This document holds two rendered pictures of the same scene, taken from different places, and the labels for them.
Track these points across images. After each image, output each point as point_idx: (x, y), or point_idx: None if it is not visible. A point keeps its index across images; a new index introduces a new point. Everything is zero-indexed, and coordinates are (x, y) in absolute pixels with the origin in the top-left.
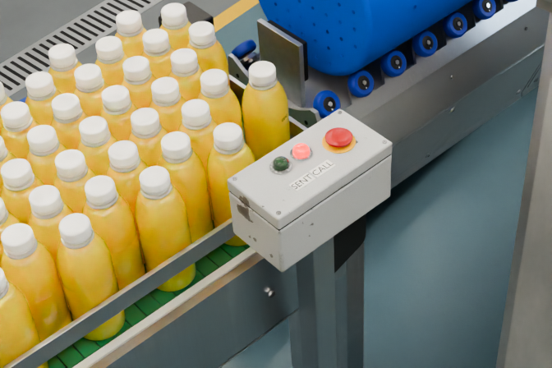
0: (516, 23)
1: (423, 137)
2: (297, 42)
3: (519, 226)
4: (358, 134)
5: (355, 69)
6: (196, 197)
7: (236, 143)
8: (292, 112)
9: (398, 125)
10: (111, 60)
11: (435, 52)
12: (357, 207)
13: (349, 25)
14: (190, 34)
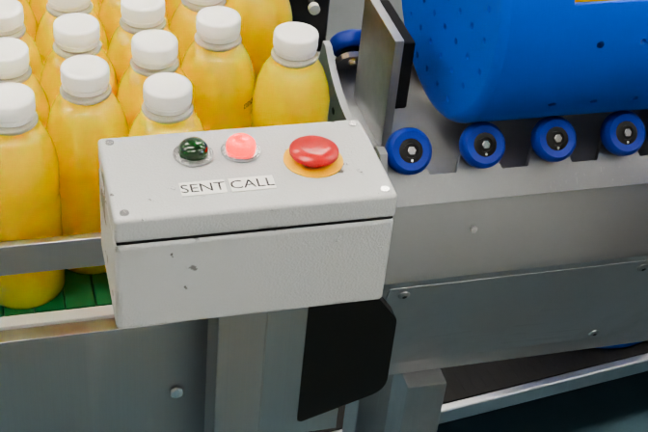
0: None
1: (580, 291)
2: (398, 36)
3: None
4: (354, 162)
5: (472, 113)
6: (91, 174)
7: (171, 107)
8: None
9: (529, 243)
10: None
11: (638, 156)
12: (302, 284)
13: (480, 33)
14: None
